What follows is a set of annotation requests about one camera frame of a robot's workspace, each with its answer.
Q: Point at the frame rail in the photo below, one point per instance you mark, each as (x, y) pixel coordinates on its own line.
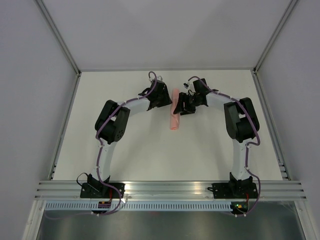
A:
(57, 149)
(271, 126)

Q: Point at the left side frame rail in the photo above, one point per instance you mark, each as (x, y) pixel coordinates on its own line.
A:
(57, 149)

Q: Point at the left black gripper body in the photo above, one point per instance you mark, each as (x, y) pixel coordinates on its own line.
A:
(163, 99)

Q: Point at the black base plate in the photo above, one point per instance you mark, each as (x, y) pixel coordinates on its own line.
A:
(102, 192)
(226, 191)

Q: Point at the pink satin napkin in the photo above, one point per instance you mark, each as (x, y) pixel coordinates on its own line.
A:
(174, 117)

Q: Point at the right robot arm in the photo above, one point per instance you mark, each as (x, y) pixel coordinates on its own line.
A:
(241, 121)

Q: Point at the right aluminium frame post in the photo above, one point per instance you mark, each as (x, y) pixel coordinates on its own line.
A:
(275, 34)

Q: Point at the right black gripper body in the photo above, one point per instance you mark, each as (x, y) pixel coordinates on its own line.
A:
(190, 102)

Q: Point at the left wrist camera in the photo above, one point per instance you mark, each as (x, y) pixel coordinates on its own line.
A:
(157, 78)

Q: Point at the right side frame rail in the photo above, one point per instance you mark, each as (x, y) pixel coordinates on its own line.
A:
(271, 126)

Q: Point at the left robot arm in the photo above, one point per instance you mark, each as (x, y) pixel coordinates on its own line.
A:
(111, 126)

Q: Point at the back aluminium frame bar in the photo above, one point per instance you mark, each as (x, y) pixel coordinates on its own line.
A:
(154, 69)

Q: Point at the white slotted cable duct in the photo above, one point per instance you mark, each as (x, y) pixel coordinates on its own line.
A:
(218, 206)

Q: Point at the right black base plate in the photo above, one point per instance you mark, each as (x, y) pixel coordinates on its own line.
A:
(226, 191)

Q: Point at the left aluminium frame post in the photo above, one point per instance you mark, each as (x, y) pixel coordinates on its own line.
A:
(57, 35)

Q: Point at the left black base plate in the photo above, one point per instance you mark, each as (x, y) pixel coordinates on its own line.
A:
(102, 192)

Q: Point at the front aluminium rail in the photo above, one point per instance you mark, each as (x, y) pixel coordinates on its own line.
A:
(281, 190)

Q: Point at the aluminium frame post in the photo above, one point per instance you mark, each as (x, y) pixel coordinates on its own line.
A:
(57, 35)
(275, 34)

